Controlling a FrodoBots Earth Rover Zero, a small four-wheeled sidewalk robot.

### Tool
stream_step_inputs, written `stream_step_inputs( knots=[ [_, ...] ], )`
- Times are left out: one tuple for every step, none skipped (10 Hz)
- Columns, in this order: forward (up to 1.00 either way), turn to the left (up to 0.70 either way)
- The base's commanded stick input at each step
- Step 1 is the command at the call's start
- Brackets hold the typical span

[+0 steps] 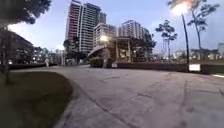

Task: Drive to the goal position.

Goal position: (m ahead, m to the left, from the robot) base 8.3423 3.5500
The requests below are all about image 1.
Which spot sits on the low building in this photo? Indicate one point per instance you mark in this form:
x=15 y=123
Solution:
x=206 y=54

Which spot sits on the pale concrete kerb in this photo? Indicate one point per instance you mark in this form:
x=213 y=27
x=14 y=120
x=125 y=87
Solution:
x=71 y=110

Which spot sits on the dark trees by high-rise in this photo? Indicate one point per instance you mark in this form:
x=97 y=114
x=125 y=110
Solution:
x=74 y=50

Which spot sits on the grass patch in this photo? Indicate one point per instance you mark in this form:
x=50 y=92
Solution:
x=30 y=100

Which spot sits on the long low hedge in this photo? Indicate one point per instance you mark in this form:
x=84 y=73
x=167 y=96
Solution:
x=156 y=66

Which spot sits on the large leafy tree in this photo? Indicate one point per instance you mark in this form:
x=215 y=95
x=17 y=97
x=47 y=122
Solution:
x=5 y=60

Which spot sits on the lower pale striped building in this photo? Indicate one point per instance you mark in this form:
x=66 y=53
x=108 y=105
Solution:
x=105 y=31

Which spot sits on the short white post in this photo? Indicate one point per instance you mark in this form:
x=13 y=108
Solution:
x=47 y=62

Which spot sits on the mid-rise building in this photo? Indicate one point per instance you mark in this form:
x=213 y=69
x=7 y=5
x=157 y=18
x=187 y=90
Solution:
x=131 y=30

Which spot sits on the street lamp post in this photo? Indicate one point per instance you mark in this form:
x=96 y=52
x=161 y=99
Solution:
x=186 y=46

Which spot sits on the grey paved slab ground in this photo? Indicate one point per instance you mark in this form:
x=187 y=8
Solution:
x=140 y=100

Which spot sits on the roofed open pavilion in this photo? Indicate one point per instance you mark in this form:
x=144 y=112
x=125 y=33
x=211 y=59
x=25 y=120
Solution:
x=123 y=50

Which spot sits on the tall striped high-rise building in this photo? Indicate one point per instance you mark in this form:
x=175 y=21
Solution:
x=83 y=26

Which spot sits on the slender sparse tree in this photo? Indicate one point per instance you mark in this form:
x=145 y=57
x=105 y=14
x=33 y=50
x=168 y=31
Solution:
x=199 y=30
x=167 y=33

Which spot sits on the white sign board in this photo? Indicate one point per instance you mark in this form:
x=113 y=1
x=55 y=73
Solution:
x=194 y=67

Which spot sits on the clipped green hedge block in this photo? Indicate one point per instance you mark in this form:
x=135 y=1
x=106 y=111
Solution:
x=98 y=62

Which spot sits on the low dark hedge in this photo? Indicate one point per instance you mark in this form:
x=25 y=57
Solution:
x=26 y=66

